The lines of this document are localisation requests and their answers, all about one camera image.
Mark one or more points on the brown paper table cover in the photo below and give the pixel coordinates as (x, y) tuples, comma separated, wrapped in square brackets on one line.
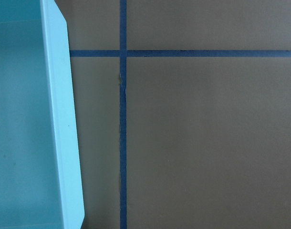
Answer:
[(183, 112)]

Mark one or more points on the light blue plastic bin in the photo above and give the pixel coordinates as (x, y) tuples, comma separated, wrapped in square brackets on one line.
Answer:
[(40, 176)]

